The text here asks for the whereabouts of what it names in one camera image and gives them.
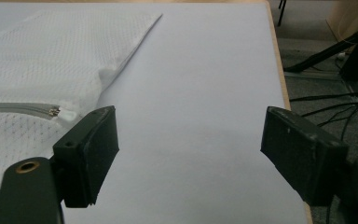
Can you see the black stand leg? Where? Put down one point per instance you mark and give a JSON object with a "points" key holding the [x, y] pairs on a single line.
{"points": [[329, 51]]}

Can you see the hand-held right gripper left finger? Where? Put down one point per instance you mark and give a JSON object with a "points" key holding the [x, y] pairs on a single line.
{"points": [[87, 155]]}

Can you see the thin black furniture leg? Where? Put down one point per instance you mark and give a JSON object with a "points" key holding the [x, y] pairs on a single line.
{"points": [[282, 12]]}

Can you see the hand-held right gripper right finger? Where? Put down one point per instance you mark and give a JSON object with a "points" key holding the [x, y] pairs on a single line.
{"points": [[301, 152]]}

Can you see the white textured zippered cloth cover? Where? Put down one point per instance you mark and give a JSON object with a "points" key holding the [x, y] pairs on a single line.
{"points": [[43, 62]]}

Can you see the light wooden cabinet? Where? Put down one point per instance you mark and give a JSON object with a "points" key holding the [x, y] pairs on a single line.
{"points": [[348, 18]]}

